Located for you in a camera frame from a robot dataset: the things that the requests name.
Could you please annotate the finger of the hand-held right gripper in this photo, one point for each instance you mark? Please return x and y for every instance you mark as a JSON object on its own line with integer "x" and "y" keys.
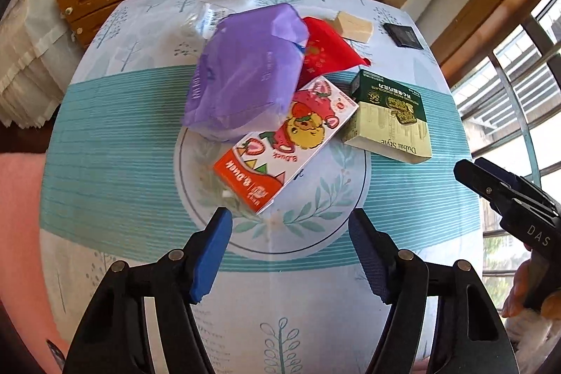
{"x": 508, "y": 177}
{"x": 477, "y": 181}

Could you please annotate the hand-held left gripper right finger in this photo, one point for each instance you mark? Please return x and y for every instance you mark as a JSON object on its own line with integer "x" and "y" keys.
{"x": 370, "y": 255}

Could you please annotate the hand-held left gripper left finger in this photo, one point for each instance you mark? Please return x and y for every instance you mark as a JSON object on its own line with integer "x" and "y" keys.
{"x": 210, "y": 255}

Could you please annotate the green and cream box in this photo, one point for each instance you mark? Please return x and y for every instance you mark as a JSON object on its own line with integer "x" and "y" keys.
{"x": 390, "y": 120}

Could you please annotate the strawberry bear carton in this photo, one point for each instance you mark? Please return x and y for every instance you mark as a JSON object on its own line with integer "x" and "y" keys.
{"x": 280, "y": 150}

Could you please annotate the black wallet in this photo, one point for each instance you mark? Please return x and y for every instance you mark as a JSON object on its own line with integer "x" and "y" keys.
{"x": 403, "y": 36}

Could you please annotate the purple plastic bag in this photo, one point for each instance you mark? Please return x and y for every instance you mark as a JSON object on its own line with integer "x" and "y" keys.
{"x": 245, "y": 71}

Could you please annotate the red packet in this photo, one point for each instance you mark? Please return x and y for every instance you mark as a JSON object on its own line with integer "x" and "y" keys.
{"x": 328, "y": 49}

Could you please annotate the beige block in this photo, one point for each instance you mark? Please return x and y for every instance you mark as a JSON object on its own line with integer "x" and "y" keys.
{"x": 353, "y": 25}

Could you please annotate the person's right hand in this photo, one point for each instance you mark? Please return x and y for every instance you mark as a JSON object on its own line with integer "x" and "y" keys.
{"x": 515, "y": 290}

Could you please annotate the white lace cloth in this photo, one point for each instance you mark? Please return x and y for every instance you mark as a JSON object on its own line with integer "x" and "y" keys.
{"x": 30, "y": 49}

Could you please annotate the wooden window frame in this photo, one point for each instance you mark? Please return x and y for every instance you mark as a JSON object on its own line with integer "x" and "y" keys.
{"x": 482, "y": 6}

